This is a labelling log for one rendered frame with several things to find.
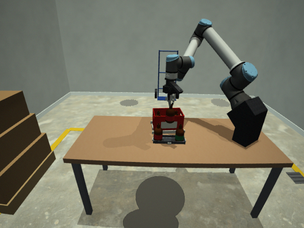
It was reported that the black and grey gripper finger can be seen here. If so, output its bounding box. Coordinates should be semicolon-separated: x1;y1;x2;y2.
171;92;177;104
165;91;172;107

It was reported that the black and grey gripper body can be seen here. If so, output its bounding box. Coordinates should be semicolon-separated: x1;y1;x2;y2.
163;78;176;95

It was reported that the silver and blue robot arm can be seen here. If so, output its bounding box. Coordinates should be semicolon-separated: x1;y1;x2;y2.
165;19;258;110

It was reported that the dark red crate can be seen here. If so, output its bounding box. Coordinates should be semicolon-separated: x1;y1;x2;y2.
152;108;184;131

